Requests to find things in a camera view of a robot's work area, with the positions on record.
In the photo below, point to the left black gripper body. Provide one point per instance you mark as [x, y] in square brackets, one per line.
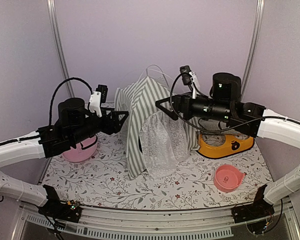
[107, 127]

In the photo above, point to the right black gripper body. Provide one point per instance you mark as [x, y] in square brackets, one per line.
[190, 112]

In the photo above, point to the striped pet tent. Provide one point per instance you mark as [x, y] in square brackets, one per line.
[153, 141]

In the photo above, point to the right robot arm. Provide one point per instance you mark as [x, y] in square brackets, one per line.
[224, 105]

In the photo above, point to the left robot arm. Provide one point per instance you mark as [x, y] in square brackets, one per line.
[75, 124]

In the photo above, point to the green checkered cushion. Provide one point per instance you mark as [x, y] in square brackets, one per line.
[214, 127]

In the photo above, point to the pink plate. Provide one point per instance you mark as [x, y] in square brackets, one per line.
[83, 151]

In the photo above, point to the yellow double bowl holder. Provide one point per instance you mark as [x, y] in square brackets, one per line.
[221, 146]

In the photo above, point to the floral table mat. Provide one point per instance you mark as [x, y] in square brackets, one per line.
[103, 180]

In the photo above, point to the pink bowl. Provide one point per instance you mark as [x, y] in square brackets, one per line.
[227, 178]

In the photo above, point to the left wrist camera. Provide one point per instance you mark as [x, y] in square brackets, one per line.
[97, 97]

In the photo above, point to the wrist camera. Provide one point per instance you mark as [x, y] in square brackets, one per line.
[188, 80]
[97, 97]

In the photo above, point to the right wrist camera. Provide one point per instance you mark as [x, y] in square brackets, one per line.
[188, 80]

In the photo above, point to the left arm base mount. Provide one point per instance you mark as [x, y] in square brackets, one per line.
[61, 211]

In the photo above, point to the front aluminium rail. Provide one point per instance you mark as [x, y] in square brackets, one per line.
[105, 223]

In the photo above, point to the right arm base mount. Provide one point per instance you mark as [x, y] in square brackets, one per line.
[248, 212]

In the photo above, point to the right aluminium frame post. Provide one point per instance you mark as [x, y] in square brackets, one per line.
[260, 4]

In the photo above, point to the aluminium frame post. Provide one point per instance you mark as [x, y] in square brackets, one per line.
[260, 4]
[51, 7]

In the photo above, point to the left aluminium frame post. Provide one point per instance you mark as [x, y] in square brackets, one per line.
[51, 7]

